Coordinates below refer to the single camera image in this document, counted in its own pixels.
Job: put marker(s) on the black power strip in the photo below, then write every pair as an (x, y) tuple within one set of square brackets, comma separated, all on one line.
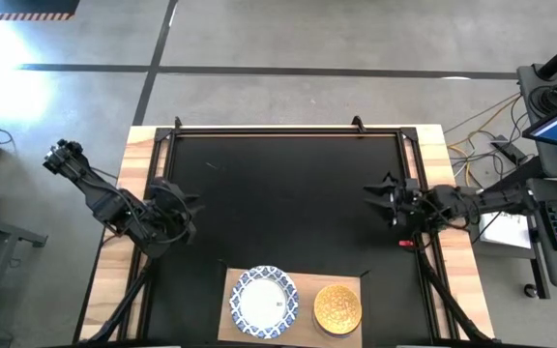
[(510, 151)]

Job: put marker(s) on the black table mat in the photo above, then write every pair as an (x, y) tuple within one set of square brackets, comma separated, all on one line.
[(283, 203)]

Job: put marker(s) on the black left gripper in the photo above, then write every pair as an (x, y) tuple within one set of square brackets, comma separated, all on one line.
[(169, 208)]

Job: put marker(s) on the yellow patterned bowl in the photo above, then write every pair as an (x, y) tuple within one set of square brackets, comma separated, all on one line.
[(337, 309)]

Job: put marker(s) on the black caster wheel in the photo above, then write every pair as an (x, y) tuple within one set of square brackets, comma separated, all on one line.
[(531, 290)]

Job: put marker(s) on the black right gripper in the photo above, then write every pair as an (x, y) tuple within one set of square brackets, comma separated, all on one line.
[(409, 203)]

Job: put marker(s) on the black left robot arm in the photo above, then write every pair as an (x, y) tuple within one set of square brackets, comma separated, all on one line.
[(99, 198)]

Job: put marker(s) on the blue white patterned paper bowl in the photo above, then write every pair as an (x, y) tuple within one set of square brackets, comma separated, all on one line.
[(261, 302)]

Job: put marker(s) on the white paper sheet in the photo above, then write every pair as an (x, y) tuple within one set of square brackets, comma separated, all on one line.
[(506, 232)]

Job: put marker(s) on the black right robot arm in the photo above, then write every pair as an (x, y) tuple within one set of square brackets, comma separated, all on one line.
[(481, 203)]

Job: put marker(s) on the black hazard striped mat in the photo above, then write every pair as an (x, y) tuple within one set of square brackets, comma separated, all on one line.
[(17, 8)]

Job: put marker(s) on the small red clip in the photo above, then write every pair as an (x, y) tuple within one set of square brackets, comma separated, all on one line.
[(406, 243)]

